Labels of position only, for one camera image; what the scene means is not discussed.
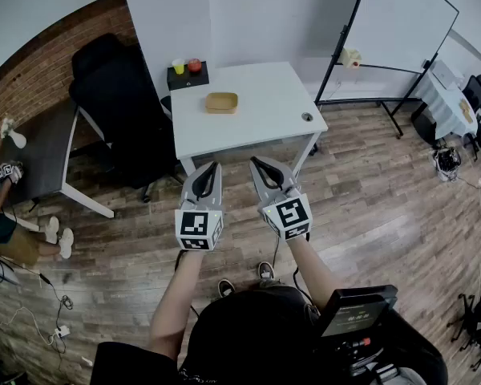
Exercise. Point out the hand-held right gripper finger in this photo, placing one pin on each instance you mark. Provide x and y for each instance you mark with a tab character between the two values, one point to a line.
260	189
288	179

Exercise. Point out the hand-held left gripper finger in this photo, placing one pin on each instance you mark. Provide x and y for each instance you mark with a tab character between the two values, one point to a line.
189	189
217	191

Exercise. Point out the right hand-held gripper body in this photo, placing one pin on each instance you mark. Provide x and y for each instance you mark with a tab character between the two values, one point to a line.
288	215

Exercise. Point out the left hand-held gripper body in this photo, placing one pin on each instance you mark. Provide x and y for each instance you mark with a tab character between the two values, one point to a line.
198	227

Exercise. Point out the tan wooden tray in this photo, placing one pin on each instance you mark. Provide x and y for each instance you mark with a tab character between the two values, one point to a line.
221	102

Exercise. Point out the person's right forearm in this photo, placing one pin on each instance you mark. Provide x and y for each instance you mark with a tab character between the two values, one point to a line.
310	271

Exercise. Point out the person's left forearm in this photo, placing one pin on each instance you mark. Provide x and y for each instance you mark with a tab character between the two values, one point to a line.
176	303

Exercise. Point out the person's right shoe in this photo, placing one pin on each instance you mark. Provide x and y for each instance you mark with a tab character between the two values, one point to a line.
266	272

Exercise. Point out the person's shoe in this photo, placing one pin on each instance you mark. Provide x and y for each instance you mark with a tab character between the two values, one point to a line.
266	272
226	288

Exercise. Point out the person's left shoe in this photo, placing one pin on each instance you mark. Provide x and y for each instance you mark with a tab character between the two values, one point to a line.
226	288

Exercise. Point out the black office chair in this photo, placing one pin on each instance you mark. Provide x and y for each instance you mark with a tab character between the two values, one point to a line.
120	106

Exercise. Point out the black box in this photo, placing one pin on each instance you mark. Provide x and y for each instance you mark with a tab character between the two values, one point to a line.
188	80

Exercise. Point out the person's black shirt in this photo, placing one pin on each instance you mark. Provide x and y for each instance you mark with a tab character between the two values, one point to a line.
244	335

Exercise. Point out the chest-mounted black screen device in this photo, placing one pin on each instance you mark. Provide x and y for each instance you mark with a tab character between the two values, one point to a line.
352	315

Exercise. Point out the yellow paper cup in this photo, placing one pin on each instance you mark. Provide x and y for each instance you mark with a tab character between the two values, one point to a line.
178	67

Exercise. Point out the red apple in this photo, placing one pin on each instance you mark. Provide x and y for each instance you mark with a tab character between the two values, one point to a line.
194	66

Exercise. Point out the cream holder on whiteboard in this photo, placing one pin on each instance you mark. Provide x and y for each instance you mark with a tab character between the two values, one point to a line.
350	57

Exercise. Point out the black round stool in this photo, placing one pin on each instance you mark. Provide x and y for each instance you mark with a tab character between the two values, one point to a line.
424	124

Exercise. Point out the grey desk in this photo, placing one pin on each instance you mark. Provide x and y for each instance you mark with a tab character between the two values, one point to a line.
40	163

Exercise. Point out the white power strip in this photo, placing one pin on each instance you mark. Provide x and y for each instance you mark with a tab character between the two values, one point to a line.
62	331

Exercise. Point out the table with white cloth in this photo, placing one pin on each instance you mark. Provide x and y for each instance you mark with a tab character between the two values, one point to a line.
445	102

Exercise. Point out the white vase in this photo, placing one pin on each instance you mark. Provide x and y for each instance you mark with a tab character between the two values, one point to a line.
18	139

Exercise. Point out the whiteboard on black stand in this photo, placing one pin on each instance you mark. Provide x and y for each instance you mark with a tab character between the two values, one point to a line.
397	22

